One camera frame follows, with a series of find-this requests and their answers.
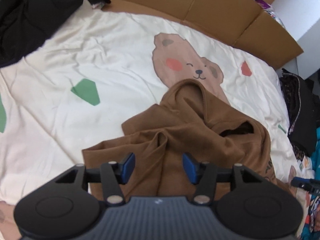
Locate cream bear print duvet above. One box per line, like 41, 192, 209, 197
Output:
1, 1, 314, 239

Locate black knit garment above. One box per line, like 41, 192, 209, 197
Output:
280, 69, 319, 159

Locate brown printed t-shirt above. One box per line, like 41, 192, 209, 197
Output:
82, 80, 289, 198

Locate teal printed garment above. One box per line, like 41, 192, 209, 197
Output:
300, 128, 320, 240

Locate black clothes pile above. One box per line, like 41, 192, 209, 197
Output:
1, 0, 111, 67

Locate white purple plastic bags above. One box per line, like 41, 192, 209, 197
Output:
254, 0, 285, 28

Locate brown cardboard sheet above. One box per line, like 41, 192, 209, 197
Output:
105, 0, 303, 69

